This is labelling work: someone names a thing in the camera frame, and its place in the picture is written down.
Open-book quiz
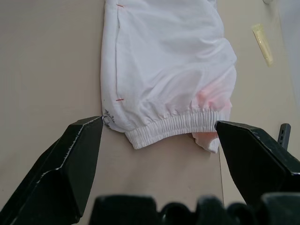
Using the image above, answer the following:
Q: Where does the grey USB hub with cable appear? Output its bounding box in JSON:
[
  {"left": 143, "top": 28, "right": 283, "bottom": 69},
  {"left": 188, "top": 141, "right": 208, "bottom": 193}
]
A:
[{"left": 277, "top": 123, "right": 292, "bottom": 150}]

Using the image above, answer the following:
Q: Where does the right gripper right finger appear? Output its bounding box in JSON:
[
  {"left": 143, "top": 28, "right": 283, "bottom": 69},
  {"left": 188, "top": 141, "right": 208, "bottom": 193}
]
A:
[{"left": 215, "top": 120, "right": 300, "bottom": 205}]

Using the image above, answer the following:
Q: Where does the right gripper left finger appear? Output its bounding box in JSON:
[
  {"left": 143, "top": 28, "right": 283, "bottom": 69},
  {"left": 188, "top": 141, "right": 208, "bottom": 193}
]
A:
[{"left": 0, "top": 116, "right": 104, "bottom": 225}]

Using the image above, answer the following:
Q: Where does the white garment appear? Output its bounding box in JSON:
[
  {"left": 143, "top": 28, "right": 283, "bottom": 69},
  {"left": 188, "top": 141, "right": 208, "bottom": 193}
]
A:
[{"left": 100, "top": 0, "right": 238, "bottom": 154}]

